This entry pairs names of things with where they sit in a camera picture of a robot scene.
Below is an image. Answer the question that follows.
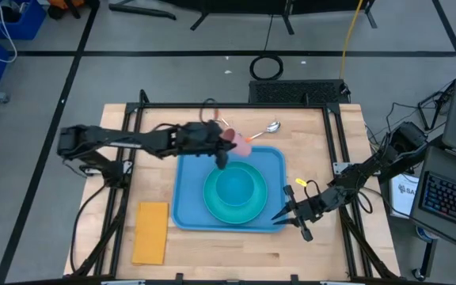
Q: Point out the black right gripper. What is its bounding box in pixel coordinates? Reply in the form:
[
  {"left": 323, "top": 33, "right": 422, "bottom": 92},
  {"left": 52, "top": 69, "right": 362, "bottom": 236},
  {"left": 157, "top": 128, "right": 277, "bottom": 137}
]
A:
[{"left": 271, "top": 184, "right": 334, "bottom": 243}]

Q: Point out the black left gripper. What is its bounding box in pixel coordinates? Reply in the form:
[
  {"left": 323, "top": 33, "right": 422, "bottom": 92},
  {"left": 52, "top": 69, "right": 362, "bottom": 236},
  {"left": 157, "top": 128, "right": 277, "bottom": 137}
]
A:
[{"left": 170, "top": 118, "right": 238, "bottom": 171}]

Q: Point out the pink plastic cup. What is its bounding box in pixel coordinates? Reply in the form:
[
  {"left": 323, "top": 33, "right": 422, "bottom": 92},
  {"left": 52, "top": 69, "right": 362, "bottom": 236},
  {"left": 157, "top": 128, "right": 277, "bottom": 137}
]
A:
[{"left": 220, "top": 127, "right": 253, "bottom": 158}]

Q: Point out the teal plastic plate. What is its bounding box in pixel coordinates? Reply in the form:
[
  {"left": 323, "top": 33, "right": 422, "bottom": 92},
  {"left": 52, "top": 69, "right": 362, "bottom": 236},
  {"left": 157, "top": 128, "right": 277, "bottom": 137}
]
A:
[{"left": 203, "top": 161, "right": 269, "bottom": 226}]

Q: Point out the blue plastic bowl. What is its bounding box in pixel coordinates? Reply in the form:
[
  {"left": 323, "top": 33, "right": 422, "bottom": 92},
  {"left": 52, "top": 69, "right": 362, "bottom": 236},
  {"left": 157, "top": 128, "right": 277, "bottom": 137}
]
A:
[{"left": 215, "top": 165, "right": 257, "bottom": 207}]

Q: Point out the orange-handled metal spoon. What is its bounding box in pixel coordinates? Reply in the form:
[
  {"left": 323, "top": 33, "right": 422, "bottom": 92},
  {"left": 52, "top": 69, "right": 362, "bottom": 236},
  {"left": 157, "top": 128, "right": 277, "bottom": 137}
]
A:
[{"left": 245, "top": 120, "right": 282, "bottom": 144}]

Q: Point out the yellow cloth napkin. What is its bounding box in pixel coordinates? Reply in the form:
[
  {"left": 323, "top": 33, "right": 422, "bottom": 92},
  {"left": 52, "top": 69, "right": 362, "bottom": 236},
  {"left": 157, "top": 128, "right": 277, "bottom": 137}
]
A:
[{"left": 131, "top": 201, "right": 170, "bottom": 266}]

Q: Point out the blue plastic tray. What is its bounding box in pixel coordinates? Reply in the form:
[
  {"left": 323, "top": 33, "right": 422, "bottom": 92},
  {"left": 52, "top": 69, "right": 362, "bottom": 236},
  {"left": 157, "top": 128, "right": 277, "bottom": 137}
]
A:
[{"left": 170, "top": 145, "right": 288, "bottom": 234}]

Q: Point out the silver aluminium extrusion piece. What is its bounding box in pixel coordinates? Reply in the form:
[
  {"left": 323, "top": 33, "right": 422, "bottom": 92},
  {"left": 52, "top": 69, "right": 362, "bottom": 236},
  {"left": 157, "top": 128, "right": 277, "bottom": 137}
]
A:
[
  {"left": 318, "top": 279, "right": 364, "bottom": 285},
  {"left": 100, "top": 279, "right": 146, "bottom": 285}
]

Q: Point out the black computer case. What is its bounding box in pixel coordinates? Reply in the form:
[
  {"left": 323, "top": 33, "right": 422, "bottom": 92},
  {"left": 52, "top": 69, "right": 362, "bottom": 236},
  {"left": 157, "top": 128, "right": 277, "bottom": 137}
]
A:
[{"left": 248, "top": 78, "right": 351, "bottom": 105}]

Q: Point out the white printed paper sheet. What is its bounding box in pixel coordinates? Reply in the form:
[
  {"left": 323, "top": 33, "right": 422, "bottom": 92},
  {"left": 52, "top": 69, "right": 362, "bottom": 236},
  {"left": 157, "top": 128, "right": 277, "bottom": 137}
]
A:
[{"left": 389, "top": 173, "right": 422, "bottom": 219}]

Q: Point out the grey computer desk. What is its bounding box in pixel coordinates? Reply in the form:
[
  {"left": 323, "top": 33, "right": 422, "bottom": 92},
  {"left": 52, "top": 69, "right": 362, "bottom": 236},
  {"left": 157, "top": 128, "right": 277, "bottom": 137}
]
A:
[{"left": 408, "top": 62, "right": 456, "bottom": 283}]

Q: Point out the black stand foot bar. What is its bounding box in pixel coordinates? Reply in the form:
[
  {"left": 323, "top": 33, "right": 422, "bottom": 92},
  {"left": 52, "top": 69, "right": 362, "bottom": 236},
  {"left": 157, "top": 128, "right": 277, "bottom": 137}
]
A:
[{"left": 108, "top": 2, "right": 177, "bottom": 21}]

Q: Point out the black backlit keyboard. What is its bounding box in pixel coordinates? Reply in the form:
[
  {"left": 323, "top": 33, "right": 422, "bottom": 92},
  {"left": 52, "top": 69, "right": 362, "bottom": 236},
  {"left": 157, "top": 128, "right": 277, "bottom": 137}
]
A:
[{"left": 420, "top": 172, "right": 456, "bottom": 235}]

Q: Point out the orange shop vacuum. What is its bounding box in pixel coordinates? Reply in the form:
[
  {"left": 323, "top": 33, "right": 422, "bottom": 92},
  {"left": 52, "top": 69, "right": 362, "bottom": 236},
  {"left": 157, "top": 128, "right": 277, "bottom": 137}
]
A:
[{"left": 47, "top": 0, "right": 89, "bottom": 20}]

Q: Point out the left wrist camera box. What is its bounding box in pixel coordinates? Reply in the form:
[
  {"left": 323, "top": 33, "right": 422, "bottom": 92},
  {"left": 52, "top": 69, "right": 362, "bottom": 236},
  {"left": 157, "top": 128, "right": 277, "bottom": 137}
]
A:
[{"left": 186, "top": 123, "right": 213, "bottom": 144}]

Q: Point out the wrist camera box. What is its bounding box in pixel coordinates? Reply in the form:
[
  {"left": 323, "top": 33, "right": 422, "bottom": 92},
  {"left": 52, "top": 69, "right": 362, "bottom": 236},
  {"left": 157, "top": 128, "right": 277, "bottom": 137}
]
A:
[
  {"left": 305, "top": 192, "right": 334, "bottom": 217},
  {"left": 186, "top": 123, "right": 213, "bottom": 144}
]

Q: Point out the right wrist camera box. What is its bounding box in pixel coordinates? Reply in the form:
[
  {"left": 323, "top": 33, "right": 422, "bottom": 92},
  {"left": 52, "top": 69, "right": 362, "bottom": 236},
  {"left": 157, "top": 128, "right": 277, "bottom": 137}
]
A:
[{"left": 305, "top": 192, "right": 334, "bottom": 217}]

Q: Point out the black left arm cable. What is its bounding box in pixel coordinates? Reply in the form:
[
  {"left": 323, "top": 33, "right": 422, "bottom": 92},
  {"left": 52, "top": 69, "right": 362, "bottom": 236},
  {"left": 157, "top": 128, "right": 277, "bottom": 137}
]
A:
[{"left": 199, "top": 97, "right": 219, "bottom": 124}]

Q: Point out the coiled black floor cable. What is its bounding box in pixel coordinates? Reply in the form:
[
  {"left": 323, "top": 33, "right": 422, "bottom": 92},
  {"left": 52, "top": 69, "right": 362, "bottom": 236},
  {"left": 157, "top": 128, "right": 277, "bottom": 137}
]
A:
[{"left": 249, "top": 13, "right": 285, "bottom": 82}]

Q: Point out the yellow hanging cable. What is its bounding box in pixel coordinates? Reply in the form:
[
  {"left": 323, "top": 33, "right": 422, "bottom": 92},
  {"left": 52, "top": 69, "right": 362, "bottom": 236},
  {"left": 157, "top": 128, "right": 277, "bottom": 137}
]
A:
[{"left": 338, "top": 0, "right": 366, "bottom": 80}]

